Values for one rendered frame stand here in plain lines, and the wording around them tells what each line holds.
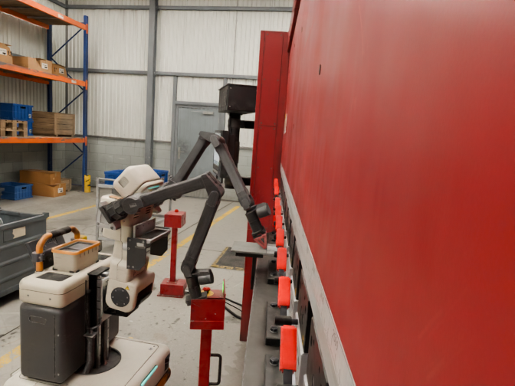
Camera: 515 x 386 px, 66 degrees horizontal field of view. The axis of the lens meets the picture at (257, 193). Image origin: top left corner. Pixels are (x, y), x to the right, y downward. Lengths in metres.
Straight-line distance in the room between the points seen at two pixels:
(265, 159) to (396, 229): 2.65
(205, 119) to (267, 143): 6.61
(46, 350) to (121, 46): 8.85
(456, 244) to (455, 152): 0.04
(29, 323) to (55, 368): 0.25
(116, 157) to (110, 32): 2.95
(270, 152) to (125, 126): 7.65
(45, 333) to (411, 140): 2.17
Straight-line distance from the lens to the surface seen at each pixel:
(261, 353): 1.40
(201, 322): 1.97
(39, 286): 2.22
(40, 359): 2.37
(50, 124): 9.55
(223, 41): 9.57
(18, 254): 4.07
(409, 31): 0.26
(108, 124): 10.51
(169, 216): 3.76
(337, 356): 0.39
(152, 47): 9.91
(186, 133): 9.57
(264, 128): 2.87
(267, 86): 2.89
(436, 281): 0.19
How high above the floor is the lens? 1.58
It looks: 8 degrees down
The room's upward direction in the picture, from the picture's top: 4 degrees clockwise
